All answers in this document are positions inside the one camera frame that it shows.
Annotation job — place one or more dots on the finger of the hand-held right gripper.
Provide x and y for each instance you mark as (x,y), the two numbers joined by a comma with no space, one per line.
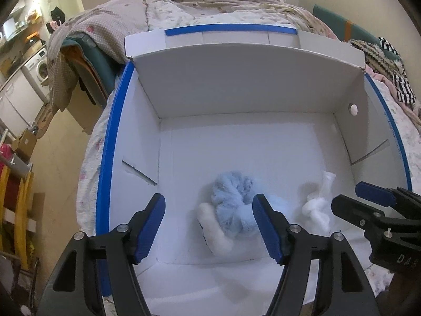
(352,209)
(373,192)

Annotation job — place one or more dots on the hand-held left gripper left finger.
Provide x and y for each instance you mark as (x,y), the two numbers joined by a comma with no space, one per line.
(149,227)

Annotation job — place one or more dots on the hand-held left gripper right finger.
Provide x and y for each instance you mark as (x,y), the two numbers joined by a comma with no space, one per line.
(268,227)

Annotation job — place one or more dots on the white knotted sock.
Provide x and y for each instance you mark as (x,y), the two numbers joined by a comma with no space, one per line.
(320,207)

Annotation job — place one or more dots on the light blue fluffy plush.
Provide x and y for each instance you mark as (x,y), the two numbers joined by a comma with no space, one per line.
(232,197)

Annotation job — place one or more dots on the cream soft plush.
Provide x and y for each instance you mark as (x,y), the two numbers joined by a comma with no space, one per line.
(215,233)

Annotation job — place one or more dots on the white cardboard box blue trim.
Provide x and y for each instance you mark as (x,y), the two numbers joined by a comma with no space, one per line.
(250,138)

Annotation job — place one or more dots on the pink cloth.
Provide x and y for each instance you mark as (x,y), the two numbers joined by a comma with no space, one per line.
(386,80)

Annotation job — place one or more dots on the black white striped cloth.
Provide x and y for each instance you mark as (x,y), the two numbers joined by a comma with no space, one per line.
(394,69)

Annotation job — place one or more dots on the yellow wooden chair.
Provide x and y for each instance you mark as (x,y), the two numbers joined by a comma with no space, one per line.
(21,210)

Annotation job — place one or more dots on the small cardboard box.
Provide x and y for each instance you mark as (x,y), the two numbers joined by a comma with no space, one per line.
(24,143)

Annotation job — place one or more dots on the green orange cushion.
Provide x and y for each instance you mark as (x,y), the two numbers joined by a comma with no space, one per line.
(95,69)

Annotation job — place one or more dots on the white kitchen cabinet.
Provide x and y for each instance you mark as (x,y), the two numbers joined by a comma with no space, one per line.
(16,102)

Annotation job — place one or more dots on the white washing machine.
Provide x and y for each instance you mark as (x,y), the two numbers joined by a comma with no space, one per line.
(37,65)

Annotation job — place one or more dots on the beige patterned quilt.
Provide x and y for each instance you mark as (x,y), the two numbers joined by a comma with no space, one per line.
(184,3)

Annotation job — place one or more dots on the black hanging garment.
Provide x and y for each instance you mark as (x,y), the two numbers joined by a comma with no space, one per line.
(57,13)

